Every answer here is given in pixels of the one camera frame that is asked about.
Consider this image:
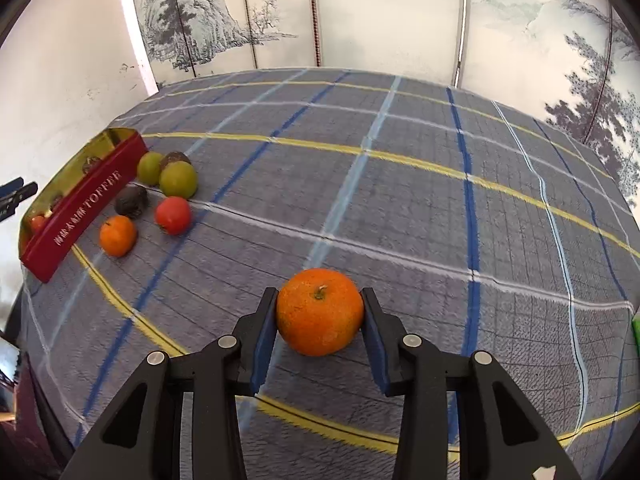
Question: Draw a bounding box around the red round fruit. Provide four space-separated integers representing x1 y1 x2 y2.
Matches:
154 196 192 236

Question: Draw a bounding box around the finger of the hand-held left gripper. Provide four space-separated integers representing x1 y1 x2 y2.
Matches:
0 177 39 222

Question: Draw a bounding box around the green round fruit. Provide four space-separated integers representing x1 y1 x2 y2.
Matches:
159 160 199 199
137 152 166 186

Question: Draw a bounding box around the landscape painted folding screen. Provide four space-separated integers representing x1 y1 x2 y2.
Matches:
116 0 640 201

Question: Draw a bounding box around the small orange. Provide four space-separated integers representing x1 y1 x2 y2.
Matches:
99 215 138 258

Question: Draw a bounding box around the wooden chair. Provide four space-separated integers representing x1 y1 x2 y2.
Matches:
0 332 23 426

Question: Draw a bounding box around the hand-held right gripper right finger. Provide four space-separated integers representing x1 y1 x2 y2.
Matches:
360 287 583 480

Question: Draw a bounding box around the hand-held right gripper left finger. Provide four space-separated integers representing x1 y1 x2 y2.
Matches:
59 287 279 480

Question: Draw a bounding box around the dark red cloth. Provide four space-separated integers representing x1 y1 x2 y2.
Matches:
0 360 63 480

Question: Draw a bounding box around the large orange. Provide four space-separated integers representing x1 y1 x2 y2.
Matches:
276 268 365 357

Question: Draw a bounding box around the red and gold tin box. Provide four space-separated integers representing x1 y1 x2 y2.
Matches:
18 128 149 284

